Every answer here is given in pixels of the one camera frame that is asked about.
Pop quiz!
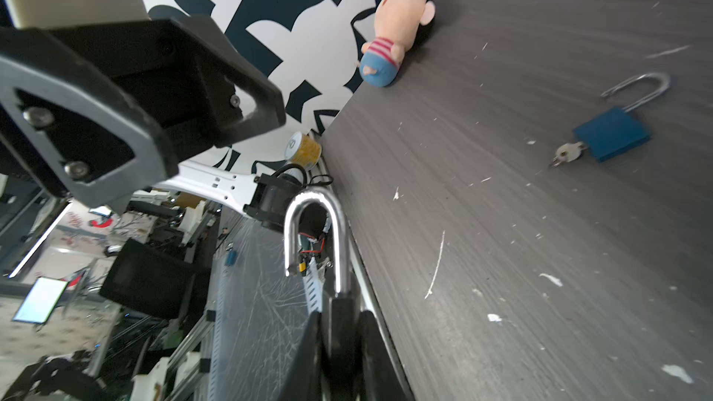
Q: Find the blue padlock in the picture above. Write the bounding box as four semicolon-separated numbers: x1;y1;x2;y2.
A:
550;72;671;168

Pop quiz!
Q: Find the white slotted cable duct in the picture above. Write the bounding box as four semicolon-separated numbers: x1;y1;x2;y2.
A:
303;258;324;314

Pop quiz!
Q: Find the black padlock front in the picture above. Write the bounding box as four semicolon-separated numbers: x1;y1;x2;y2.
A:
284;188;358;400

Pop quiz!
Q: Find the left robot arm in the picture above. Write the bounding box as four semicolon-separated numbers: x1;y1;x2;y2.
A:
1;16;301;231

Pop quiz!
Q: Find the plush doll striped shirt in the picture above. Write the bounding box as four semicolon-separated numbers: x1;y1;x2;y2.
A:
358;0;436;87

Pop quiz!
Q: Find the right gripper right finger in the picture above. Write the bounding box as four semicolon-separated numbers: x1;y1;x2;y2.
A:
358;311;412;401

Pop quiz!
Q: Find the white cup with print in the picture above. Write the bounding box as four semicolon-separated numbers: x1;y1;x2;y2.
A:
285;132;322;171

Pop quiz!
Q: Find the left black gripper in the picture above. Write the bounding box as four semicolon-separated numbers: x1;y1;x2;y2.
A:
1;16;286;207

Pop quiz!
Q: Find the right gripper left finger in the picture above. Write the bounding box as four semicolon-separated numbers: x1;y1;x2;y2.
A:
277;312;323;401

